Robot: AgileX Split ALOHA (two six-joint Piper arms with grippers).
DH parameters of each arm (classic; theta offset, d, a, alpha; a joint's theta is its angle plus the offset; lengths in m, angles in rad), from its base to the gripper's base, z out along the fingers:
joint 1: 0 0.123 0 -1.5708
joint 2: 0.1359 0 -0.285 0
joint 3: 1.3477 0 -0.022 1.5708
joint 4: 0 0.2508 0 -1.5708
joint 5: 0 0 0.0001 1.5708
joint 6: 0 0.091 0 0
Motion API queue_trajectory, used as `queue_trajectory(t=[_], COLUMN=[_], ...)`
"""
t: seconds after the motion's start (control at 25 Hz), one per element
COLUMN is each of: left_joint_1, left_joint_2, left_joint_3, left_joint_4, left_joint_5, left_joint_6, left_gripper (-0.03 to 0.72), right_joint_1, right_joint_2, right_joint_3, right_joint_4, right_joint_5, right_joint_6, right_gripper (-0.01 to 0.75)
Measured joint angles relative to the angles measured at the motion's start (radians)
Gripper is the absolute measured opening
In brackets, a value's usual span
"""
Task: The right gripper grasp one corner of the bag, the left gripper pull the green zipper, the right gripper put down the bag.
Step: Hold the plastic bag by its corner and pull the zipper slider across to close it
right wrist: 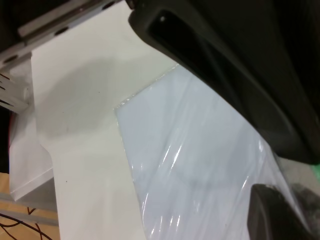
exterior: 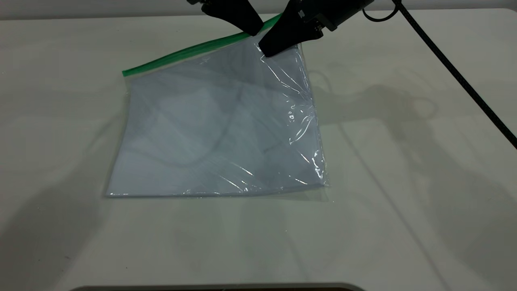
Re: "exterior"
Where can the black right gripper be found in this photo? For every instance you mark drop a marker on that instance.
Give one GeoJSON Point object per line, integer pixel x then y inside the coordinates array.
{"type": "Point", "coordinates": [339, 10]}

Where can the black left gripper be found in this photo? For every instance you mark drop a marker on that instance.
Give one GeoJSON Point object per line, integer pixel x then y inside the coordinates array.
{"type": "Point", "coordinates": [194, 1]}

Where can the clear zip bag green zipper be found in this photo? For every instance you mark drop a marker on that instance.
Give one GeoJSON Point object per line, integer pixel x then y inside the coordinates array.
{"type": "Point", "coordinates": [218, 121]}

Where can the dark curved base edge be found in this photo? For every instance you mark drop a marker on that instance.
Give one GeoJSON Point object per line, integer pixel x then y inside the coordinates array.
{"type": "Point", "coordinates": [218, 288]}

